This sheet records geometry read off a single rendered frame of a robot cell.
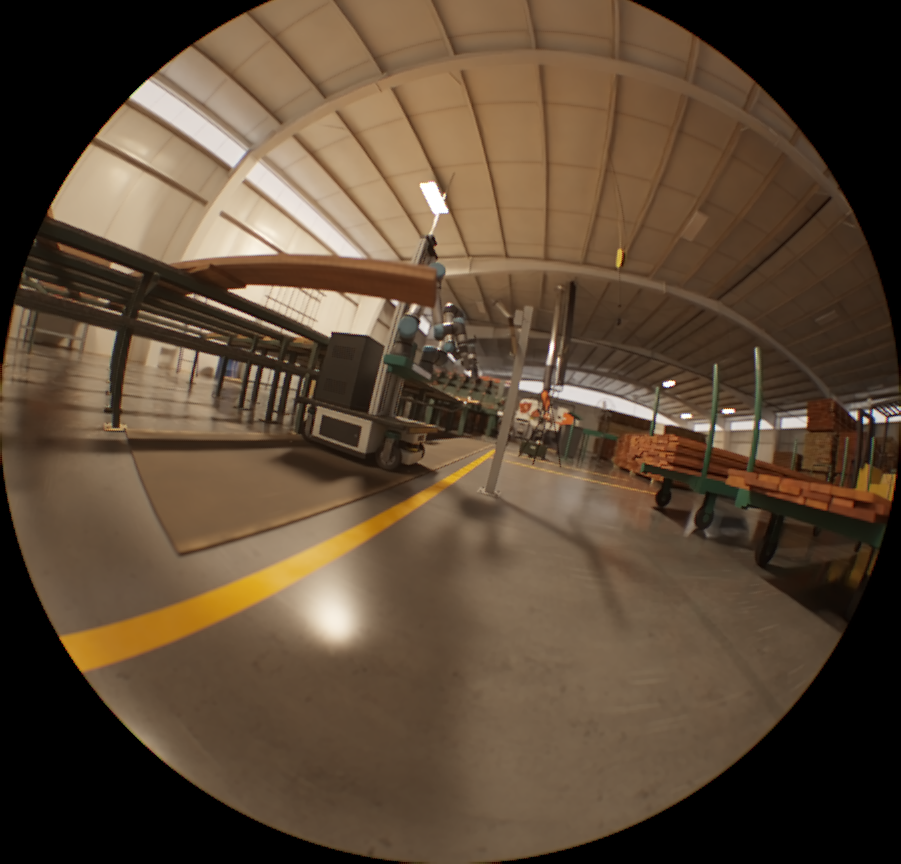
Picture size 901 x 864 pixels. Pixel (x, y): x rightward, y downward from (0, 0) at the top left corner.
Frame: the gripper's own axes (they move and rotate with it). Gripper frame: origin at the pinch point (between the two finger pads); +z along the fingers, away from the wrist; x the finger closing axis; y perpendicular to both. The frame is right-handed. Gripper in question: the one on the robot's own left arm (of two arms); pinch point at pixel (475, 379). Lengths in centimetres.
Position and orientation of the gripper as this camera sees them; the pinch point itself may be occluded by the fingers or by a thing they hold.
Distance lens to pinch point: 205.5
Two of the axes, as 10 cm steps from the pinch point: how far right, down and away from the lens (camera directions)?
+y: 9.5, -1.9, -2.6
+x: 3.0, 2.1, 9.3
